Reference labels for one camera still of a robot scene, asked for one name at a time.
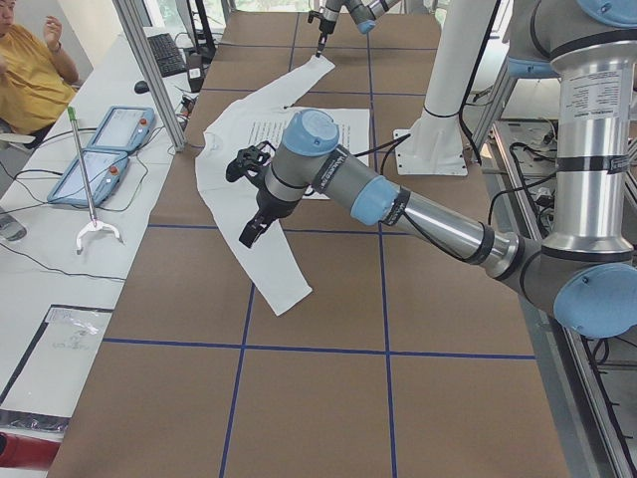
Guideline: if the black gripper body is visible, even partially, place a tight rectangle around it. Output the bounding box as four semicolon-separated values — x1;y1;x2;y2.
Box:
308;9;338;35
246;191;297;232

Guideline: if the white long-sleeve printed shirt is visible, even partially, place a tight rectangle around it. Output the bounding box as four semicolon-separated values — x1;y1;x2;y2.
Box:
193;54;372;317

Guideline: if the black keyboard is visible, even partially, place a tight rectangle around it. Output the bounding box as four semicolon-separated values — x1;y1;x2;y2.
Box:
146;33;187;78

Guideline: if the upper blue teach pendant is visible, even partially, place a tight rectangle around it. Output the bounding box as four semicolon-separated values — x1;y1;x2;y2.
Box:
88;106;156;153

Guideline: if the blue teach pendant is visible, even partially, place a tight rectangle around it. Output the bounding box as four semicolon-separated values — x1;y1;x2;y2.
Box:
88;106;156;153
47;149;128;207

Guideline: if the lower blue teach pendant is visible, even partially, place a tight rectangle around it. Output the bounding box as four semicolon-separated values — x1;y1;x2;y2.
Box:
47;149;128;207

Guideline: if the reacher grabber tool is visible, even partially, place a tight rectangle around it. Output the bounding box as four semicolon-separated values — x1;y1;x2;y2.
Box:
67;107;123;255

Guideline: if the black computer mouse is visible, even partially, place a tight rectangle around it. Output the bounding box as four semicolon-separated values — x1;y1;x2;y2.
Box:
133;81;149;95

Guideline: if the water bottle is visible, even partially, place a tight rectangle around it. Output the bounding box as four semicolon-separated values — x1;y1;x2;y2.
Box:
0;209;27;242

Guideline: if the person in yellow shirt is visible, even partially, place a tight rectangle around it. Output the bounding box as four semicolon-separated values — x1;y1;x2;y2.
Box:
1;1;79;135

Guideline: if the clear plastic document sleeve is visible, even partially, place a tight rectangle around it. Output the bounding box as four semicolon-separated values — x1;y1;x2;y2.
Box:
1;305;112;418

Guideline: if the white camera pole with base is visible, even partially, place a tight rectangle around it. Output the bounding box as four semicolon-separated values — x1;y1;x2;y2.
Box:
395;0;499;177

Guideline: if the aluminium frame post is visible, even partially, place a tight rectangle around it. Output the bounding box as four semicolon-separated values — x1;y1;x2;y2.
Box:
112;0;186;152

